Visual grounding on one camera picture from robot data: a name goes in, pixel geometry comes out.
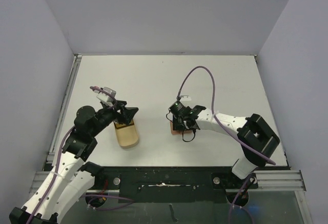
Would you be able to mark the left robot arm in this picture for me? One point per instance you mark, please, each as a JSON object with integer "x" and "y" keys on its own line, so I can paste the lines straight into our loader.
{"x": 72, "y": 174}

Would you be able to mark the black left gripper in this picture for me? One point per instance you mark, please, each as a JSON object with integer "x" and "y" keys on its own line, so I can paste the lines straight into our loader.
{"x": 126, "y": 113}

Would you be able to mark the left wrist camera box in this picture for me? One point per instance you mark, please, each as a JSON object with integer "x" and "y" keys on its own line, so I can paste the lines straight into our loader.
{"x": 106, "y": 96}

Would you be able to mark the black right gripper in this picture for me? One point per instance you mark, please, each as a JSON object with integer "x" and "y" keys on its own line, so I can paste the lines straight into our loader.
{"x": 181, "y": 120}

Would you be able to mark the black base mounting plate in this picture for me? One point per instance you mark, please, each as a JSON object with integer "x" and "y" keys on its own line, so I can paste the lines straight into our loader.
{"x": 165, "y": 185}

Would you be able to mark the wooden card tray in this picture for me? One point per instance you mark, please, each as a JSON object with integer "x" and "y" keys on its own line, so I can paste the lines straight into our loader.
{"x": 127, "y": 135}

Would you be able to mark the tan leather card holder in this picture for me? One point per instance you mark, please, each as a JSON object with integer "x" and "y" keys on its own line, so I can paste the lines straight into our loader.
{"x": 178, "y": 128}

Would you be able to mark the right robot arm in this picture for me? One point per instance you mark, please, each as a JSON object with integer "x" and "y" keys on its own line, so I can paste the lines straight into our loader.
{"x": 257, "y": 139}

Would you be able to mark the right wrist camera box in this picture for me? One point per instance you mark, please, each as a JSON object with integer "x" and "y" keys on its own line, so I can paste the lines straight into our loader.
{"x": 185, "y": 98}

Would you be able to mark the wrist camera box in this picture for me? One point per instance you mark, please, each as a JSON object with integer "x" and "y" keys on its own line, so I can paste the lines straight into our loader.
{"x": 106, "y": 96}
{"x": 185, "y": 98}

